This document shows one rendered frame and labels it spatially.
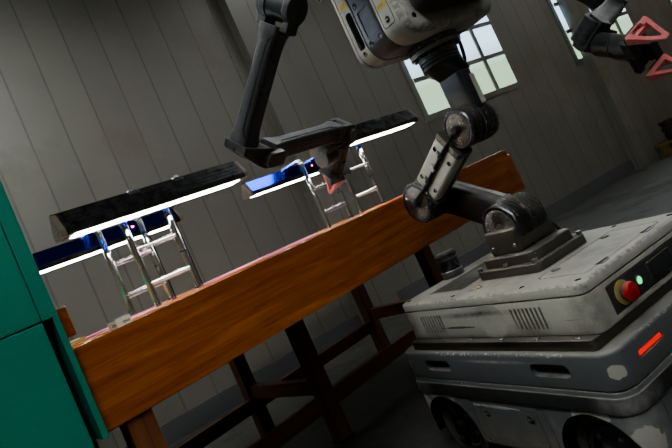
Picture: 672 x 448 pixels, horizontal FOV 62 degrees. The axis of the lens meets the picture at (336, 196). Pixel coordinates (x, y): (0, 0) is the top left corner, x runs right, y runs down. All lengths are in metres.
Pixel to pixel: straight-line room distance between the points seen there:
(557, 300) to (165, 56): 3.24
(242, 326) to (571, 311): 0.76
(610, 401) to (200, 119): 3.15
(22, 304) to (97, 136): 2.55
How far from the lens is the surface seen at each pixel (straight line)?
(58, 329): 1.26
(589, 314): 1.25
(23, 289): 1.27
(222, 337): 1.42
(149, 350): 1.35
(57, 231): 1.67
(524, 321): 1.37
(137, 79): 3.91
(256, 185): 2.61
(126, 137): 3.75
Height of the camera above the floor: 0.79
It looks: 2 degrees up
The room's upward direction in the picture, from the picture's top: 24 degrees counter-clockwise
